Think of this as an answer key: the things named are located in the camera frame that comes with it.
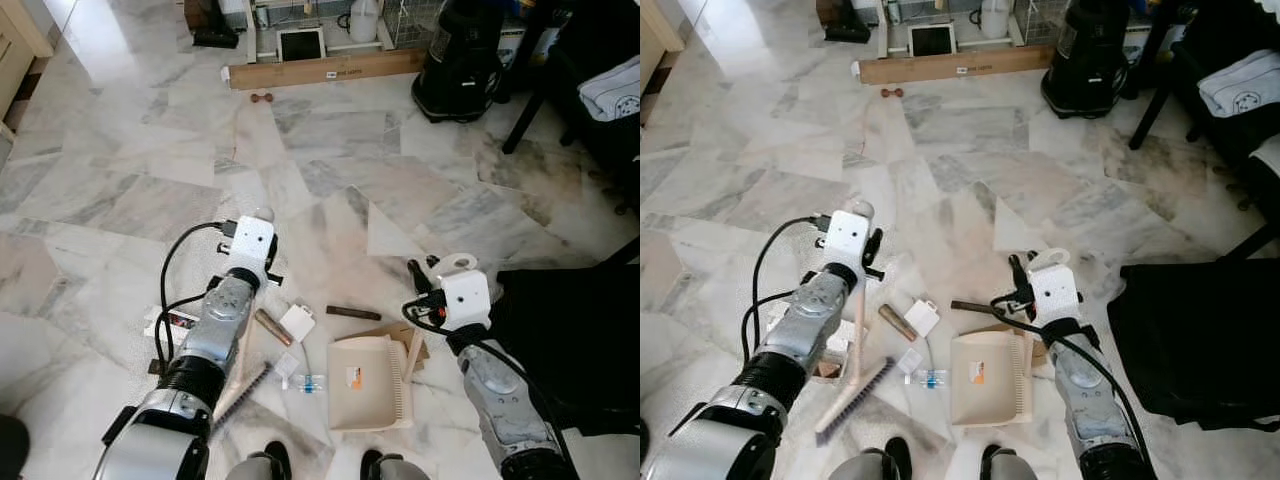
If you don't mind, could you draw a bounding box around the beige long handled dustpan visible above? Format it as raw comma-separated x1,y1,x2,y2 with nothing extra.
949,246,1074,430
326,252,484,434

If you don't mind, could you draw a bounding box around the brown paper tube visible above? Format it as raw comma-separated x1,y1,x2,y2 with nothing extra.
254,307,295,348
877,302,919,343

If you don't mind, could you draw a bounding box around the grey right robot leg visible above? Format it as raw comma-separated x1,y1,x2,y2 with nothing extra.
979,444,1043,480
359,449,433,480

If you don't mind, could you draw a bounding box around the grey robot leg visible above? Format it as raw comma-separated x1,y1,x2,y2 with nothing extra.
829,436,913,480
359,449,433,480
224,440,297,480
979,444,1043,480

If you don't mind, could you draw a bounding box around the grey left robot leg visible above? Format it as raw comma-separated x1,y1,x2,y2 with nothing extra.
829,436,913,480
224,440,297,480

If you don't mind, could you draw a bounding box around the long cardboard box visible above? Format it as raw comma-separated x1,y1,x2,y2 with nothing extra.
227,47,430,92
857,44,1057,86

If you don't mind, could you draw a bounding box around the white framed tablet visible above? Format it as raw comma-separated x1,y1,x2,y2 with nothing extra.
276,26,329,64
906,22,959,59

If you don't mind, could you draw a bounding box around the black upright vacuum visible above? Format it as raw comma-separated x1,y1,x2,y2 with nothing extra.
189,0,242,50
822,0,872,44

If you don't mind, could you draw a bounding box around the black canister vacuum cleaner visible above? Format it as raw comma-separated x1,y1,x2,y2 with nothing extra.
1039,0,1132,120
412,0,507,125

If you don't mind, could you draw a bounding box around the white plastic jug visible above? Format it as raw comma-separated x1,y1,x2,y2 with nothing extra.
347,0,384,45
979,0,1014,40

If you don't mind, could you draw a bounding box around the black wooden bench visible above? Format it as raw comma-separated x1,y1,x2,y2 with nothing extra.
1128,0,1280,263
499,0,641,216

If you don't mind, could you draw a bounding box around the wooden louvre door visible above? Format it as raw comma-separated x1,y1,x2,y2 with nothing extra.
0,0,54,136
640,0,687,101

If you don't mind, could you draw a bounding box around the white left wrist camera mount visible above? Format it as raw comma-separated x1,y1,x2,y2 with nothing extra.
824,207,872,270
227,214,277,274

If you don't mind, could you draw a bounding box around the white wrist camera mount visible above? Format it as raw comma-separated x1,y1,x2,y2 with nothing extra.
436,267,494,332
1027,261,1080,325
227,214,277,274
824,207,872,270

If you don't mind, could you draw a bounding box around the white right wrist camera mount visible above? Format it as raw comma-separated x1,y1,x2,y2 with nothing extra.
1027,261,1080,325
436,267,494,332

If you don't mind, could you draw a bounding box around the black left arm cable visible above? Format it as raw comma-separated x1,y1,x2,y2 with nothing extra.
741,214,833,363
154,221,239,373

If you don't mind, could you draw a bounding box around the wire cage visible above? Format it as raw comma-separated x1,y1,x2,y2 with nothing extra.
384,0,447,50
1014,0,1071,47

